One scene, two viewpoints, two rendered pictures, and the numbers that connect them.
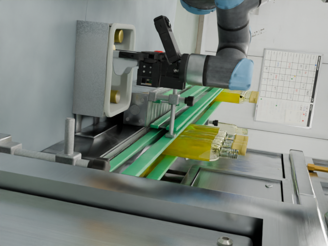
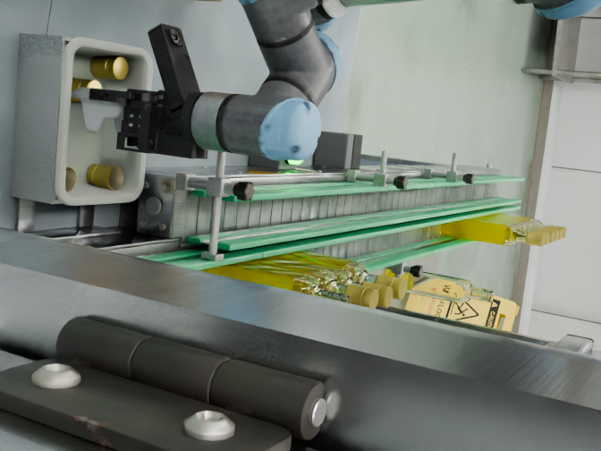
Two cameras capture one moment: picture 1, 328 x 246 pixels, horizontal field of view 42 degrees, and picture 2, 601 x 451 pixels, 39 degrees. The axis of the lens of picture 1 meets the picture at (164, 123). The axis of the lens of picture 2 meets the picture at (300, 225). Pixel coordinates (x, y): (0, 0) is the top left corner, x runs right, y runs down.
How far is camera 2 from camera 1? 0.47 m
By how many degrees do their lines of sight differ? 16
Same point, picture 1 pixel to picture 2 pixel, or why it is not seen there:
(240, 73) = (275, 124)
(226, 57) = (260, 97)
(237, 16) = (273, 18)
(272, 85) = not seen: outside the picture
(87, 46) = (33, 78)
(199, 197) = not seen: outside the picture
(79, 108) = (21, 187)
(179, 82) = (187, 144)
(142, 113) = (165, 213)
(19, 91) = not seen: outside the picture
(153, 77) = (141, 134)
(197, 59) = (211, 99)
